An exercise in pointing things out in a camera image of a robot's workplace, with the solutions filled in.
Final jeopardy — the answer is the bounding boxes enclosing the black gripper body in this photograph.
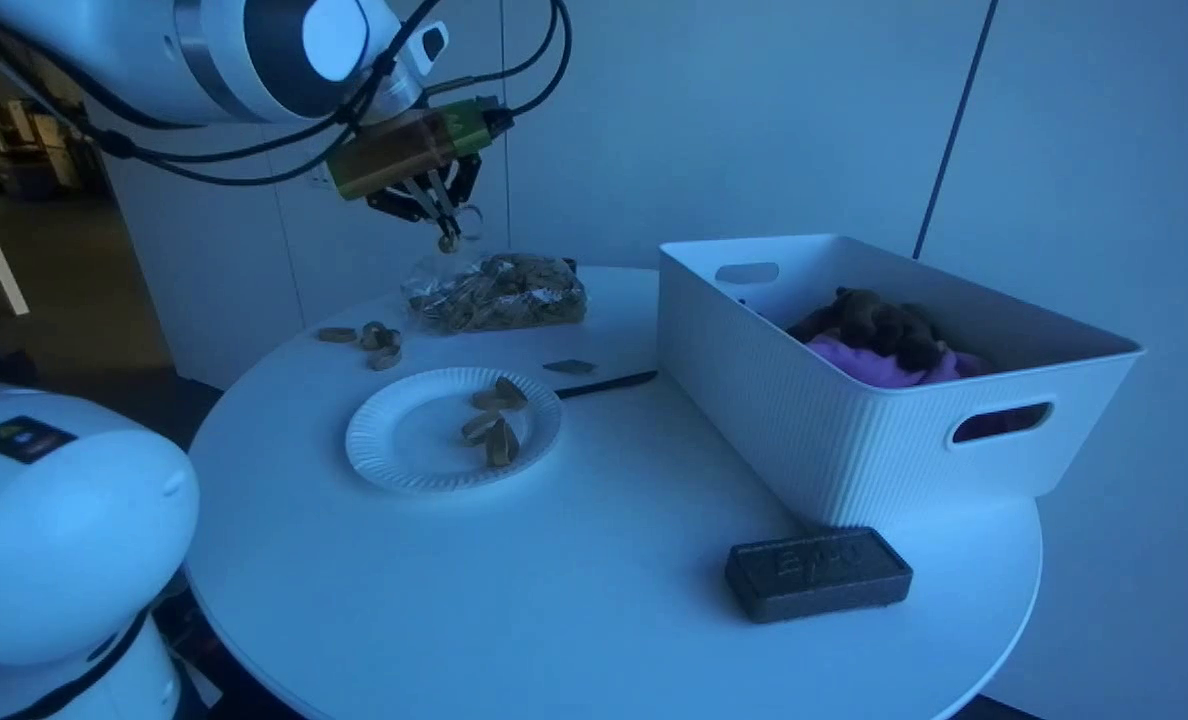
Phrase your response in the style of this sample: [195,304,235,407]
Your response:
[369,155,486,247]

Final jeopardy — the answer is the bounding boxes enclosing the rubber bands pile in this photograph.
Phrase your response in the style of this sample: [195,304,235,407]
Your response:
[318,322,399,371]

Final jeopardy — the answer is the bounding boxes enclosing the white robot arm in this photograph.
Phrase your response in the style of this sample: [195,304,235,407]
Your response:
[0,0,502,244]

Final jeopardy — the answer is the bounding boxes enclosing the robot base white housing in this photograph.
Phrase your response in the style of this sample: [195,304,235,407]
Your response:
[0,386,202,720]

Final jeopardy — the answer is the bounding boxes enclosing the white paper plate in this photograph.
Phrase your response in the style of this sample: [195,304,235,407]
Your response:
[346,368,562,497]

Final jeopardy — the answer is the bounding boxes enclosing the small grey paper scrap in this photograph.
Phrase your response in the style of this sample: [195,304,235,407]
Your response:
[544,360,597,378]

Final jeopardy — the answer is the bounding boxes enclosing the black pen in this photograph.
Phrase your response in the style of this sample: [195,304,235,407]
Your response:
[555,371,658,401]

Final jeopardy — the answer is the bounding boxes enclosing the white ribbed storage bin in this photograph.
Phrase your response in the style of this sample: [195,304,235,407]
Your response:
[658,236,1142,524]

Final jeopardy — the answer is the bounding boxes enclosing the dark plush toy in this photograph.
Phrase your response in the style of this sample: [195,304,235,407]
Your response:
[794,287,947,368]

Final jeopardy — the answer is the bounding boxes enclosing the purple cloth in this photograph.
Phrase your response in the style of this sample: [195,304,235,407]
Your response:
[808,338,983,389]

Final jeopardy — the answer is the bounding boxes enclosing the black rectangular eraser block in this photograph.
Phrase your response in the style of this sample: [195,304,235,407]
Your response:
[725,529,911,623]

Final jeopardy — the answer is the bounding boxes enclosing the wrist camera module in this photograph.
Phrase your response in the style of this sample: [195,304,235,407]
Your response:
[329,97,513,203]

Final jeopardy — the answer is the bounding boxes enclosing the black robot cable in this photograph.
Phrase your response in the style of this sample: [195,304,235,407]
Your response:
[0,0,575,194]

